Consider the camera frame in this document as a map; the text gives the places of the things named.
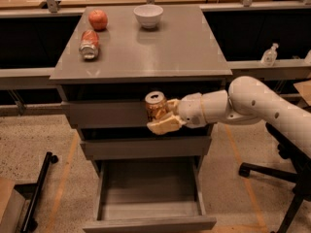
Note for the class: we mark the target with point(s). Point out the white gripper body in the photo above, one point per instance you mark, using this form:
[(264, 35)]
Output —
[(190, 110)]

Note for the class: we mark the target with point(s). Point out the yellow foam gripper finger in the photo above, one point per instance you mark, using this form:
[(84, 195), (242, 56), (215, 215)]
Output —
[(172, 105), (167, 123)]

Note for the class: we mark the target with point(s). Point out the orange patterned drink can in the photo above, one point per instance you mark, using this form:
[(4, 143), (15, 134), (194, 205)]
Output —
[(155, 106)]

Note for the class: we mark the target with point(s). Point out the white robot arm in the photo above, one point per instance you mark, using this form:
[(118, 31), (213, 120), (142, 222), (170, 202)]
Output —
[(246, 101)]

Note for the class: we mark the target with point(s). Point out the grey middle drawer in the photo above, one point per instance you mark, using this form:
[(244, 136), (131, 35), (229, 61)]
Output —
[(146, 148)]

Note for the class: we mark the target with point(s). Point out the grey drawer cabinet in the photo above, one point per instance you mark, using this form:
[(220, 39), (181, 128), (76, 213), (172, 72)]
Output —
[(178, 57)]

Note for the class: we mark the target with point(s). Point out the grey open bottom drawer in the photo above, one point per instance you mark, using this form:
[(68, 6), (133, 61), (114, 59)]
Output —
[(155, 195)]

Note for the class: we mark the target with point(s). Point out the grey top drawer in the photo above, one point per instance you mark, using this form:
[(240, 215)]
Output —
[(111, 114)]

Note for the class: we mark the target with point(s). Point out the red can lying sideways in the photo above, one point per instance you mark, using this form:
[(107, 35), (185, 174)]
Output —
[(89, 45)]

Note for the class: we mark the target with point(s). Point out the clear sanitizer pump bottle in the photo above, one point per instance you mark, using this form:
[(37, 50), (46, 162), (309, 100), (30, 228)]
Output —
[(270, 55)]

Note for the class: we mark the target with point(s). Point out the white ceramic bowl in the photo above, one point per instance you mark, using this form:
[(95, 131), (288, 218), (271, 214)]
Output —
[(148, 15)]

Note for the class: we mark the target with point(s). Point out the red apple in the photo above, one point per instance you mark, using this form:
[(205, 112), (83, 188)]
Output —
[(98, 20)]

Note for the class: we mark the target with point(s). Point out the black office chair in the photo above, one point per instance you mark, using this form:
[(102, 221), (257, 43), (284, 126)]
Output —
[(302, 178)]

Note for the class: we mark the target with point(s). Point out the wooden box corner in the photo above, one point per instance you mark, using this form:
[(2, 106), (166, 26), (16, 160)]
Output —
[(11, 204)]

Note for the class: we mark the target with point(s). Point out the black wheeled cart frame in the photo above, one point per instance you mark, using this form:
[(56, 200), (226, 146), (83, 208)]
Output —
[(31, 192)]

